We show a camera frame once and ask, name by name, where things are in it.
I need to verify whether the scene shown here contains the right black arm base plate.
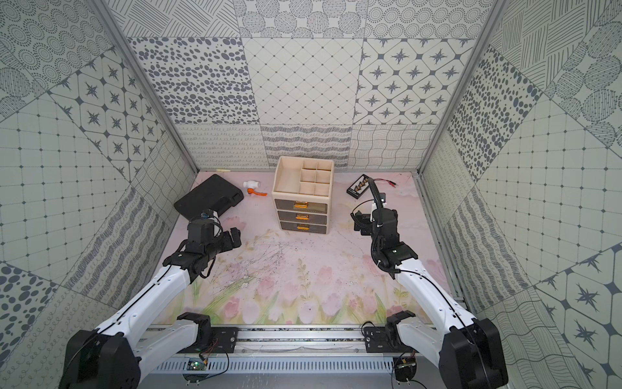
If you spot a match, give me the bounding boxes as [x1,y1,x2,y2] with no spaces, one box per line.
[361,326,416,353]

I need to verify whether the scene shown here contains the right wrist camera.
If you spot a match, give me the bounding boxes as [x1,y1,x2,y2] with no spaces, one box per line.
[371,192,399,246]

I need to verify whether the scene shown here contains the black battery holder with wires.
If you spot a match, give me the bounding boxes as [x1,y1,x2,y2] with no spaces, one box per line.
[346,173,397,199]

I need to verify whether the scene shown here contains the small green circuit board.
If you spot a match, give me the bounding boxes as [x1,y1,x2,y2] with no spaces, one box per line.
[186,359,207,371]

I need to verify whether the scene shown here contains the white slotted cable duct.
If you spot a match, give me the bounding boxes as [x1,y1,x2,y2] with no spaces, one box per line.
[152,355,393,374]

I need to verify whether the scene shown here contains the black flat case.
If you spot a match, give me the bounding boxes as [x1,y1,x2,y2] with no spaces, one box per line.
[174,174,244,220]

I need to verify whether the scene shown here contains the beige drawer organizer cabinet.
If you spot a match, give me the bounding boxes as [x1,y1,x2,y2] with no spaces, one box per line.
[271,156,335,234]

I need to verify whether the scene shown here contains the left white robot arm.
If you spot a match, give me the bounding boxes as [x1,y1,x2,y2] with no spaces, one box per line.
[59,225,241,388]

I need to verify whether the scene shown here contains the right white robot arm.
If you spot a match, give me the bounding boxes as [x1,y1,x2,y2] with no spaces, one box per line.
[351,208,509,388]

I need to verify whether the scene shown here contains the aluminium mounting rail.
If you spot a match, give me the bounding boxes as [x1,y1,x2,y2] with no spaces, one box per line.
[140,324,438,358]

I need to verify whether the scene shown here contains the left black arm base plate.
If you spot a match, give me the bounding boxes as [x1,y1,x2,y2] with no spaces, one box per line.
[198,327,240,356]

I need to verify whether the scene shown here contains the white valve orange handle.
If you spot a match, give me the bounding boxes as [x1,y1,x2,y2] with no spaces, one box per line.
[243,180,267,197]

